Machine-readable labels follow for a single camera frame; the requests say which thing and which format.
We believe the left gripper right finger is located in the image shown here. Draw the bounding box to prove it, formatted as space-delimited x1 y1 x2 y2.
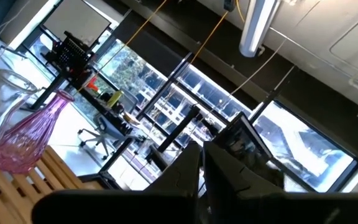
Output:
203 141 358 224

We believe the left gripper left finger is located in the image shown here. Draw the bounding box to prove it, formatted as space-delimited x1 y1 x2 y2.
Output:
31 141 200 224

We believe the pink long-neck glass vase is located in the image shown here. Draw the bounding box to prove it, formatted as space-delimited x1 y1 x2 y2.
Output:
0 89 76 174

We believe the wooden slatted shelf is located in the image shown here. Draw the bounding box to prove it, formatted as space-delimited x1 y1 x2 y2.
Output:
0 145 105 224

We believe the black monitor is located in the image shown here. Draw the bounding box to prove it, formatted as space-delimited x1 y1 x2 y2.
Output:
213 111 285 187

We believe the grey office chair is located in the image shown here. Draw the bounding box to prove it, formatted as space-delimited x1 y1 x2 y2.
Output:
78 113 136 159

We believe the yellow-green bottle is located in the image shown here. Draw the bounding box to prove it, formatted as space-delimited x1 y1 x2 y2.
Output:
107 90 124 108

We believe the orange object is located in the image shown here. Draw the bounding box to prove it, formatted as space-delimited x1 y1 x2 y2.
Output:
87 76 101 93

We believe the black perforated rack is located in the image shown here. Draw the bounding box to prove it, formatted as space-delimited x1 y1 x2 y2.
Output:
44 30 94 74

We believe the white fluorescent ceiling light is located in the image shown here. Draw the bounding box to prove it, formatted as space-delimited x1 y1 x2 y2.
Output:
238 0 282 58

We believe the grey projection screen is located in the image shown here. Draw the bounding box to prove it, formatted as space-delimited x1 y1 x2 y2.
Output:
42 0 111 47

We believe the white hanging cable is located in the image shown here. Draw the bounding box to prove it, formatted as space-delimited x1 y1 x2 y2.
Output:
228 37 288 96

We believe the yellow hanging cable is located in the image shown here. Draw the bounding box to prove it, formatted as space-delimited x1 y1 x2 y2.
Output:
75 0 169 94
190 11 229 65

